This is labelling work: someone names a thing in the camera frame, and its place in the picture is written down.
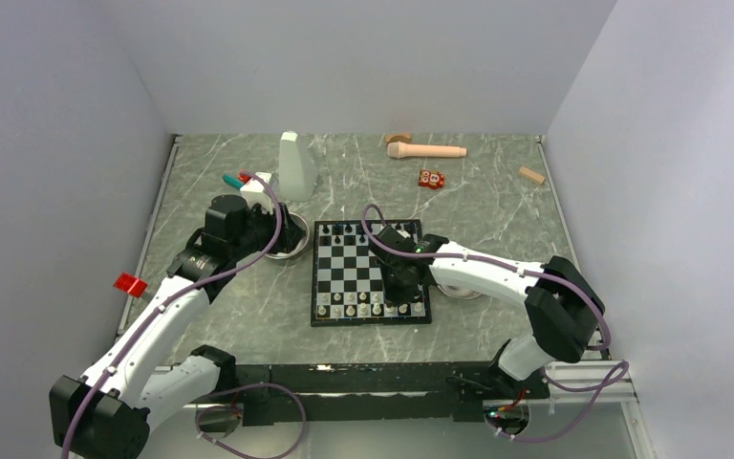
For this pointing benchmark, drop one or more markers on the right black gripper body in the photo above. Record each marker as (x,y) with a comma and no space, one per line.
(396,287)

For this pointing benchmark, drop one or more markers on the steel bowl with chess pieces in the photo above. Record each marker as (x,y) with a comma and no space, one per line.
(458,292)

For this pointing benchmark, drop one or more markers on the black and white chessboard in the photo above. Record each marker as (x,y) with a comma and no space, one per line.
(347,283)

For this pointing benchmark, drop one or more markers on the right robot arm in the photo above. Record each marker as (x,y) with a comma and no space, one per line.
(563,310)

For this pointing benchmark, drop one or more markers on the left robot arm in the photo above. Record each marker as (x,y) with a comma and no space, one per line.
(110,410)

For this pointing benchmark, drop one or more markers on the teal plastic block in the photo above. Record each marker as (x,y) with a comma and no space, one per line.
(232,181)

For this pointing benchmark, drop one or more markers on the empty steel bowl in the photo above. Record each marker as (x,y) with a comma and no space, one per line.
(292,239)

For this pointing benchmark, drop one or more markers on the grey plastic bottle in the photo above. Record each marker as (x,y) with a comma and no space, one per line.
(297,172)

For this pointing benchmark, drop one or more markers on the red owl toy block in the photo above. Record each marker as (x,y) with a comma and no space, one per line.
(430,178)

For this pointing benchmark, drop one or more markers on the red lego brick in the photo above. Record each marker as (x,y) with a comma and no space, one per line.
(130,284)

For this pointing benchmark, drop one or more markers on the beige toy microphone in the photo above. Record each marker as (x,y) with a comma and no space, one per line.
(400,150)

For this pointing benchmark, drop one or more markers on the round wooden disc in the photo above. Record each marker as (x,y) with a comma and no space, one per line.
(398,137)

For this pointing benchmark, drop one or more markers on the small wooden block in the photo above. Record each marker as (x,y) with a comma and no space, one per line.
(532,175)

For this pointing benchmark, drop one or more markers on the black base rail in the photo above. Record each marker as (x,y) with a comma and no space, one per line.
(461,391)

